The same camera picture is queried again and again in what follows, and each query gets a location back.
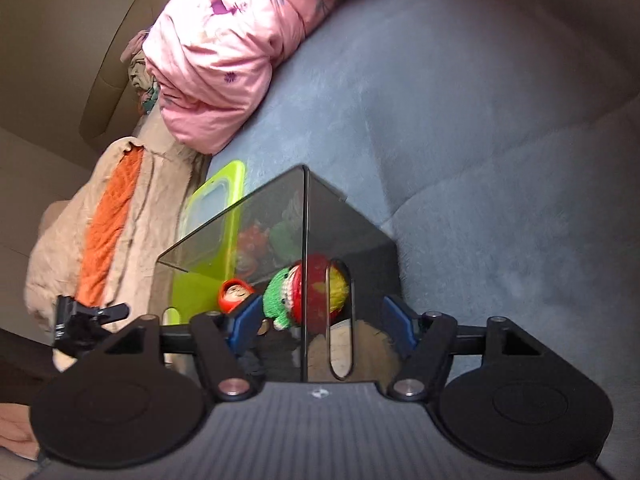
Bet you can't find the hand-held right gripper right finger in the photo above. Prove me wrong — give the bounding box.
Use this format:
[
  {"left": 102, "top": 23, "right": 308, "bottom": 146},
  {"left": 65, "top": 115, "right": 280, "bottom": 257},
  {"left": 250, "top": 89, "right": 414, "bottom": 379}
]
[{"left": 382, "top": 295, "right": 543, "bottom": 403}]

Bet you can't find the smoky transparent storage box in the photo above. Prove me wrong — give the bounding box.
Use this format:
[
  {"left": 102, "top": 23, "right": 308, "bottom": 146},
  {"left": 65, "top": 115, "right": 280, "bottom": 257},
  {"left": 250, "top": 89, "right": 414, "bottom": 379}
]
[{"left": 157, "top": 164, "right": 404, "bottom": 385}]

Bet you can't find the printed patterned cloth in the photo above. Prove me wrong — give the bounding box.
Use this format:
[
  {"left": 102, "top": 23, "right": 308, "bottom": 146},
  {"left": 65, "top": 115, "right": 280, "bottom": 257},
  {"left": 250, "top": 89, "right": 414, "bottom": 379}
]
[{"left": 120, "top": 27, "right": 162, "bottom": 117}]

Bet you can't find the beige and orange blanket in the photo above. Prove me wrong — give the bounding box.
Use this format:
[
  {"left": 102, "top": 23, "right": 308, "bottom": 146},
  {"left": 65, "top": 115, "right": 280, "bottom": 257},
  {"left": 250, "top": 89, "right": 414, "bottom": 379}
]
[{"left": 24, "top": 112, "right": 212, "bottom": 373}]

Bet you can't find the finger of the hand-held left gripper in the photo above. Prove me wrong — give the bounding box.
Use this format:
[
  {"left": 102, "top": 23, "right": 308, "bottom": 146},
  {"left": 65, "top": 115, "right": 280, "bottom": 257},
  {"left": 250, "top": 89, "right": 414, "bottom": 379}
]
[{"left": 80, "top": 302, "right": 131, "bottom": 326}]

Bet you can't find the round cream tin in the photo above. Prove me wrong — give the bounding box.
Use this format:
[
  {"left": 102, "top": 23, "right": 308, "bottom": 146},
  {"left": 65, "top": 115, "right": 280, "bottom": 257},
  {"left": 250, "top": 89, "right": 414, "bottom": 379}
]
[{"left": 307, "top": 319, "right": 401, "bottom": 382}]

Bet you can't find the grey-blue bed sheet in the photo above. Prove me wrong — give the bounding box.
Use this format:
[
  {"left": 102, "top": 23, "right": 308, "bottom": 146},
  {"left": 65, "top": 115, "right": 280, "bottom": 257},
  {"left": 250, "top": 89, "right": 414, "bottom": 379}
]
[{"left": 205, "top": 0, "right": 640, "bottom": 376}]

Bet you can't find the black plush toy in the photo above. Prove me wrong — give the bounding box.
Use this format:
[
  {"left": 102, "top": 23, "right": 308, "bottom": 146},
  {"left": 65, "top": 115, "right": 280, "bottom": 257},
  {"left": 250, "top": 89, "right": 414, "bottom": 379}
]
[{"left": 234, "top": 332, "right": 307, "bottom": 383}]

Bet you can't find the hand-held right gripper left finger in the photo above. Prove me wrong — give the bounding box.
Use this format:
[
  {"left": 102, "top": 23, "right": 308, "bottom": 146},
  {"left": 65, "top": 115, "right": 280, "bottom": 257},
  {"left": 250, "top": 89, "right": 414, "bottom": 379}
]
[{"left": 102, "top": 307, "right": 265, "bottom": 403}]

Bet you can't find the crochet doll with red hat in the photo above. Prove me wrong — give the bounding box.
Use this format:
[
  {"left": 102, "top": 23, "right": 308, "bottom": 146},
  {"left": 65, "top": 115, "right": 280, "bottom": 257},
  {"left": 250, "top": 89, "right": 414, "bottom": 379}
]
[{"left": 262, "top": 254, "right": 352, "bottom": 335}]

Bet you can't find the pink floral quilt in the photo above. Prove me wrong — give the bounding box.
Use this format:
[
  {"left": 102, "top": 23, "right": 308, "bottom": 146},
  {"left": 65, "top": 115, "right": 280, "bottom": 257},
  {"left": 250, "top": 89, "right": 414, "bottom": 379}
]
[{"left": 142, "top": 0, "right": 418, "bottom": 156}]

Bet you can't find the beige padded headboard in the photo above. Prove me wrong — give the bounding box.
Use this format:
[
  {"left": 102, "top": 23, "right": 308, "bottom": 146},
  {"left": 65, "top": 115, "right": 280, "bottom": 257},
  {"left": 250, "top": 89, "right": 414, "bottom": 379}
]
[{"left": 79, "top": 0, "right": 168, "bottom": 142}]

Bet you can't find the red hooded figurine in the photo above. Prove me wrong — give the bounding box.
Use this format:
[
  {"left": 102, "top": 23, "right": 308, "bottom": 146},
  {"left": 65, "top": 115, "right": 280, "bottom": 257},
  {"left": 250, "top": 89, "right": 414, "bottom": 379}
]
[{"left": 217, "top": 280, "right": 257, "bottom": 317}]

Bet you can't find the green plastic lid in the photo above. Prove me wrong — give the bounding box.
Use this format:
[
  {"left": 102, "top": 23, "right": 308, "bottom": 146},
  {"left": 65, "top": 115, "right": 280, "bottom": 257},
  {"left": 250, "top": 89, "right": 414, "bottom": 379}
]
[{"left": 170, "top": 160, "right": 247, "bottom": 331}]

